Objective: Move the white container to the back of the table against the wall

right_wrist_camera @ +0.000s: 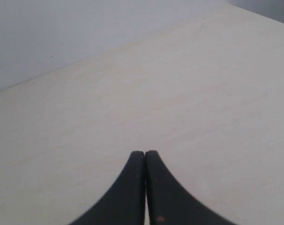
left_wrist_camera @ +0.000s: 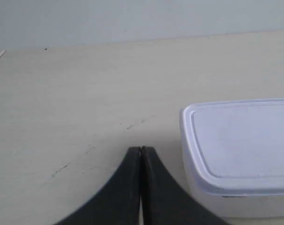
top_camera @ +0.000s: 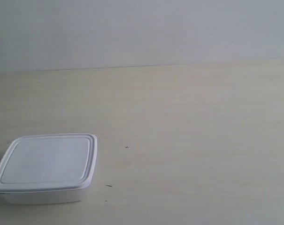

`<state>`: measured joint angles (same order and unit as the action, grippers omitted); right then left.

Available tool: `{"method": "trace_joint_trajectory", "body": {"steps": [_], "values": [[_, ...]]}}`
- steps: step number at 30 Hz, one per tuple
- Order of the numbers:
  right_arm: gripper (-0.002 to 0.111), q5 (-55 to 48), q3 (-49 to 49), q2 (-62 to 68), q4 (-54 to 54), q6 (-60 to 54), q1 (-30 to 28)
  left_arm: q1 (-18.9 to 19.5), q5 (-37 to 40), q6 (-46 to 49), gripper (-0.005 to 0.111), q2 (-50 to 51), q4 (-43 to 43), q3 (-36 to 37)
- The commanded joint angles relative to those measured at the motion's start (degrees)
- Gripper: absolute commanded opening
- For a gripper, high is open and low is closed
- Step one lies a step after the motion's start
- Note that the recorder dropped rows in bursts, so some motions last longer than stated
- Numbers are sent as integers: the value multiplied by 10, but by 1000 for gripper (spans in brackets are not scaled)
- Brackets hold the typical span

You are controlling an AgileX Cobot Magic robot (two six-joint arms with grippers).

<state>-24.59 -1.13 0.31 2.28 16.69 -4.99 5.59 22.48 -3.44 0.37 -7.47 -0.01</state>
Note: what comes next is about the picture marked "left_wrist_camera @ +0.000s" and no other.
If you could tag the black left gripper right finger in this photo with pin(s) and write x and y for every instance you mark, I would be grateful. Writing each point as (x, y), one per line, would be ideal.
(164, 201)

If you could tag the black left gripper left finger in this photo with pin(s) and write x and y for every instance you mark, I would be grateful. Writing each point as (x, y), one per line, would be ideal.
(118, 201)

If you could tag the white lidded plastic container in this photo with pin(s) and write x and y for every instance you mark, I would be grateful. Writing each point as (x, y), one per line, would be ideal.
(233, 155)

